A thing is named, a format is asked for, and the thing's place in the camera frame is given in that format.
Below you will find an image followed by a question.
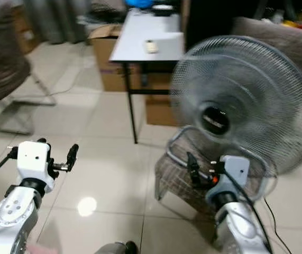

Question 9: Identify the plaid cushioned metal stool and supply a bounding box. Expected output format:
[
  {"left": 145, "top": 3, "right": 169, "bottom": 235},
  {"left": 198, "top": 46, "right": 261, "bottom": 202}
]
[{"left": 154, "top": 126, "right": 226, "bottom": 213}]

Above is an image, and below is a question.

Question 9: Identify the open cardboard box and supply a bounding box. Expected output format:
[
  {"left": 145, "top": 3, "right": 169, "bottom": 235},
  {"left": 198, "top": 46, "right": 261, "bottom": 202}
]
[{"left": 88, "top": 24, "right": 128, "bottom": 93}]

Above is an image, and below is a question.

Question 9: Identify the grey robot foot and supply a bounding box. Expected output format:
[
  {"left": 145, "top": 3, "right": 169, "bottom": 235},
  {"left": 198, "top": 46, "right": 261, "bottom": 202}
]
[{"left": 95, "top": 240, "right": 140, "bottom": 254}]

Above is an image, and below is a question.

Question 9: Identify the brown wooden cabinet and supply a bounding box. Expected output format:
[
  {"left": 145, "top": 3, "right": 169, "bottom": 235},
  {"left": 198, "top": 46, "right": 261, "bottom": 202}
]
[{"left": 13, "top": 5, "right": 38, "bottom": 54}]

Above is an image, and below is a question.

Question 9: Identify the grey ribbed radiator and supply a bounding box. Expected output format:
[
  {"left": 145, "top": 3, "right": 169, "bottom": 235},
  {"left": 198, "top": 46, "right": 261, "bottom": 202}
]
[{"left": 21, "top": 0, "right": 88, "bottom": 43}]

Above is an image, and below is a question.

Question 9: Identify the small white remote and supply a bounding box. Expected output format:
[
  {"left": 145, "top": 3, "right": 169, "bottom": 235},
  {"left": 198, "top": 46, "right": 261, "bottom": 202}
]
[{"left": 144, "top": 39, "right": 159, "bottom": 54}]

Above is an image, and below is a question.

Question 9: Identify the white table with black legs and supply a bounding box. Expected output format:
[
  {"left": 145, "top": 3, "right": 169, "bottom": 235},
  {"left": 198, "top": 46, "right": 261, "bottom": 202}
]
[{"left": 109, "top": 9, "right": 186, "bottom": 145}]

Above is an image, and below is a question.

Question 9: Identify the grey brown armchair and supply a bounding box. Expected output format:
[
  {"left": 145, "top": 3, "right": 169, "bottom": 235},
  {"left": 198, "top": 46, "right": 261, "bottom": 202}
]
[{"left": 231, "top": 16, "right": 302, "bottom": 83}]

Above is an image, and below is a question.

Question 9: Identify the black cabinet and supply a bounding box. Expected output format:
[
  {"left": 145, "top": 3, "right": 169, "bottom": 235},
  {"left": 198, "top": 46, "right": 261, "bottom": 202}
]
[{"left": 185, "top": 0, "right": 273, "bottom": 51}]

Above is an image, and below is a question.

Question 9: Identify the small black tabletop object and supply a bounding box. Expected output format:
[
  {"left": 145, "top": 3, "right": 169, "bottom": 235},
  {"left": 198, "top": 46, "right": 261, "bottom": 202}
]
[{"left": 153, "top": 4, "right": 176, "bottom": 14}]

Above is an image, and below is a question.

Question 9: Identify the blue round object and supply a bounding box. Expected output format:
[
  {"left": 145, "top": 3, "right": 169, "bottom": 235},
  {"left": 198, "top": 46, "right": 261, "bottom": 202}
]
[{"left": 125, "top": 0, "right": 154, "bottom": 10}]

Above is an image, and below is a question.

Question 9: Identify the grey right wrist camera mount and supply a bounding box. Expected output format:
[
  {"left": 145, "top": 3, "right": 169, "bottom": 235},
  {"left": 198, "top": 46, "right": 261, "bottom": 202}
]
[{"left": 207, "top": 155, "right": 251, "bottom": 205}]

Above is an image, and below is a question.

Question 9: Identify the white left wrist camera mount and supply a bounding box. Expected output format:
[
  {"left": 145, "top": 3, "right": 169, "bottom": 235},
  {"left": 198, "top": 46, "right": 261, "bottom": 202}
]
[{"left": 15, "top": 141, "right": 51, "bottom": 193}]

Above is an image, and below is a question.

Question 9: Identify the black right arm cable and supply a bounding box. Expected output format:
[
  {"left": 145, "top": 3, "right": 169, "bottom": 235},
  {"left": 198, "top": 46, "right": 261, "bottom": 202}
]
[{"left": 222, "top": 168, "right": 273, "bottom": 254}]

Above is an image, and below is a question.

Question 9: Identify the black floor cable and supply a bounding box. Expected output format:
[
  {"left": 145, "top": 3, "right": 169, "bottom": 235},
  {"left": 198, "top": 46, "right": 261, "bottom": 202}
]
[{"left": 261, "top": 198, "right": 292, "bottom": 254}]

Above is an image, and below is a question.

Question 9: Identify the brown metal frame chair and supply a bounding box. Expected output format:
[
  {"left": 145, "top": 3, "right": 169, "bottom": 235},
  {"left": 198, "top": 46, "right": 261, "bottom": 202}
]
[{"left": 0, "top": 5, "right": 58, "bottom": 138}]

